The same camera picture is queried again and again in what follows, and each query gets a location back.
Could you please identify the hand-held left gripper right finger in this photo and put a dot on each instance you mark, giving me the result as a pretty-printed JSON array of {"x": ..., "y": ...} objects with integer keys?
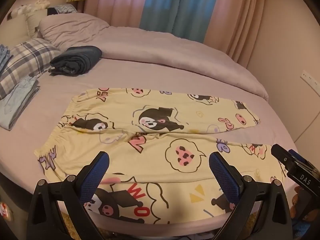
[{"x": 225, "y": 177}]

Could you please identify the brown bear print cloth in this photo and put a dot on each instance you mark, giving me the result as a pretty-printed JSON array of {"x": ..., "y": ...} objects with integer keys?
[{"x": 298, "y": 200}]

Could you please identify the bed with purple sheet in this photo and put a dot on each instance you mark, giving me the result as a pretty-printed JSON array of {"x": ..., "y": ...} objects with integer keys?
[{"x": 62, "y": 85}]

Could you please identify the white wall socket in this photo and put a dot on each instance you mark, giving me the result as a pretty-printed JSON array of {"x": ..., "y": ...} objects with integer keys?
[{"x": 311, "y": 80}]

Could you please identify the folded dark blue clothes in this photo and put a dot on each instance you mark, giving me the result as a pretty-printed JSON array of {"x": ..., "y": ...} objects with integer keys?
[{"x": 77, "y": 57}]

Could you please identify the blue checked pillow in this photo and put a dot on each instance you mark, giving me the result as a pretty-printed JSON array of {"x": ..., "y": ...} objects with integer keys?
[{"x": 62, "y": 8}]

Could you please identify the folded blue striped cloth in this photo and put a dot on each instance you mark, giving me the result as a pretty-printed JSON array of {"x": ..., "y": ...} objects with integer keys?
[{"x": 4, "y": 57}]

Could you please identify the cream pillow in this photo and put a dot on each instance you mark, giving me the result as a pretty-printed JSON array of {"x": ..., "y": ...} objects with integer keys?
[{"x": 33, "y": 23}]

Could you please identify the yellow cartoon print pants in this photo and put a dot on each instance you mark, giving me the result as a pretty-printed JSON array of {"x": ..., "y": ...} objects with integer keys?
[{"x": 155, "y": 160}]

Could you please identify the pink curtain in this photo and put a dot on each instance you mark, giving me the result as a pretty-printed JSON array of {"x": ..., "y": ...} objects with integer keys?
[{"x": 115, "y": 2}]

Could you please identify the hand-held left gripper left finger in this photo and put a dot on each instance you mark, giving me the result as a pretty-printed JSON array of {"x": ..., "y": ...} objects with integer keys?
[{"x": 96, "y": 173}]

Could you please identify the grey plaid pillow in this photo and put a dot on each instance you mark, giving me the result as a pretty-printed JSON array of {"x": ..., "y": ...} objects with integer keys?
[{"x": 27, "y": 60}]

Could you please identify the folded light blue clothes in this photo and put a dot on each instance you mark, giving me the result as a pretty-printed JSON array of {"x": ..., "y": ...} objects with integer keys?
[{"x": 17, "y": 102}]

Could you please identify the purple duvet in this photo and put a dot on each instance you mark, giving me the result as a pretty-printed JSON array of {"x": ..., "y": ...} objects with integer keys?
[{"x": 175, "y": 52}]

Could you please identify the blue curtain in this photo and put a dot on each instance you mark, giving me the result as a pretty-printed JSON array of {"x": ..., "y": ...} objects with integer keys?
[{"x": 172, "y": 7}]

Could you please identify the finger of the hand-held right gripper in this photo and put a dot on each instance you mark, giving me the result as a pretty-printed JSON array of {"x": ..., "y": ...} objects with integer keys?
[{"x": 281, "y": 155}]

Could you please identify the white plush toys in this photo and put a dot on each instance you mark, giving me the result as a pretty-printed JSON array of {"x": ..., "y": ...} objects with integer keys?
[{"x": 27, "y": 7}]

